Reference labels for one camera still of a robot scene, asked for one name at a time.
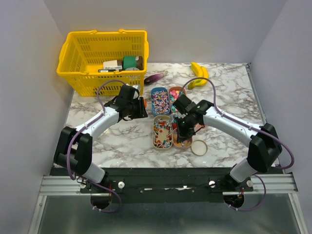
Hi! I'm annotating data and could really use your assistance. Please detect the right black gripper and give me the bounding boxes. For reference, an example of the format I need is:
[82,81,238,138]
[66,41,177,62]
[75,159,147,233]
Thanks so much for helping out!
[174,115,197,143]

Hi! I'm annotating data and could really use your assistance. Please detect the clear plastic jar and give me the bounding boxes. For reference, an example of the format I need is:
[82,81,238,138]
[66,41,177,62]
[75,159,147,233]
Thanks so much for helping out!
[196,123,207,129]

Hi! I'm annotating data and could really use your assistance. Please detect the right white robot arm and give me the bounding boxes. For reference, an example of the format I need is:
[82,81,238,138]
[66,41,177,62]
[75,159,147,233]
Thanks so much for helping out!
[173,95,282,191]

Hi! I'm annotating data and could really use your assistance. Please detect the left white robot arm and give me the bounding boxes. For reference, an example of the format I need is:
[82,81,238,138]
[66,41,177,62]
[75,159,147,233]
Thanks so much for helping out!
[54,84,148,193]

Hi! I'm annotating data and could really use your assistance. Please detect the pink tray popsicle candies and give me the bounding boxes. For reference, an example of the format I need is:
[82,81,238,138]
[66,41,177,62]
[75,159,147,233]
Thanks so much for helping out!
[172,122,193,149]

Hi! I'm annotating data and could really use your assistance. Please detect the pink tray star candies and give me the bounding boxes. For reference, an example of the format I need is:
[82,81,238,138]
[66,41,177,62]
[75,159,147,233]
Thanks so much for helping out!
[168,86,186,113]

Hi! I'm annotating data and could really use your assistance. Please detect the gold jar lid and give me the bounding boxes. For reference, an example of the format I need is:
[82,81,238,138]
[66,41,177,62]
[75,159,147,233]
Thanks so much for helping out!
[191,139,208,156]

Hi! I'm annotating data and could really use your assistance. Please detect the beige tray round lollipops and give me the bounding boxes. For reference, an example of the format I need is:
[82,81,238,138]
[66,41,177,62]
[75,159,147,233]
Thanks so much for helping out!
[152,115,173,151]

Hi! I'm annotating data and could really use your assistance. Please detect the blue tray swirl lollipops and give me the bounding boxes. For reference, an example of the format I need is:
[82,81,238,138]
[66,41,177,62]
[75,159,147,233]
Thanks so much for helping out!
[151,87,171,116]

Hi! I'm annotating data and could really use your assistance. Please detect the purple eggplant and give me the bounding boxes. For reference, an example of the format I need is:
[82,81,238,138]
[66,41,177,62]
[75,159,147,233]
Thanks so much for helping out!
[144,71,168,86]

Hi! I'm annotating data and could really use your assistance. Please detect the green and brown package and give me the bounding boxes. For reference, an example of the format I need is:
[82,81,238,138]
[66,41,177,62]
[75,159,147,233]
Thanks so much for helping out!
[122,56,143,70]

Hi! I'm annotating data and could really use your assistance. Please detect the white and brown box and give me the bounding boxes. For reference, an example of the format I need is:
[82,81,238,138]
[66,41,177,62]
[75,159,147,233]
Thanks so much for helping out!
[103,59,123,70]

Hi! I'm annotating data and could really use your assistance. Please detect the black flat box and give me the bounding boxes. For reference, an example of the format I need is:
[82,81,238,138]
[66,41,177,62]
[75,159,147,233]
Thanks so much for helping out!
[98,69,123,73]

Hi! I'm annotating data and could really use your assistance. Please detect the yellow banana bunch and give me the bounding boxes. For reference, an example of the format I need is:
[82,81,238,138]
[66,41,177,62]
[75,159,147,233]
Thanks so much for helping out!
[187,62,209,90]

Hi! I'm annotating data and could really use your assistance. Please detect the yellow plastic shopping basket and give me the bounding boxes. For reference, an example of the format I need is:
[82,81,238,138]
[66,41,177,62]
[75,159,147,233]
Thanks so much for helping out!
[57,30,149,97]

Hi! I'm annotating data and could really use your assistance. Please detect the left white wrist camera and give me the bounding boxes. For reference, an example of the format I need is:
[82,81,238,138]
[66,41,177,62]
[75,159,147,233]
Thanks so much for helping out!
[132,85,141,93]

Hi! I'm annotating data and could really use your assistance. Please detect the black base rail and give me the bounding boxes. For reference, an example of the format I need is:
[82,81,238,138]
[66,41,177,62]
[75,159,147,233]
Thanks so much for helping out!
[48,167,298,204]

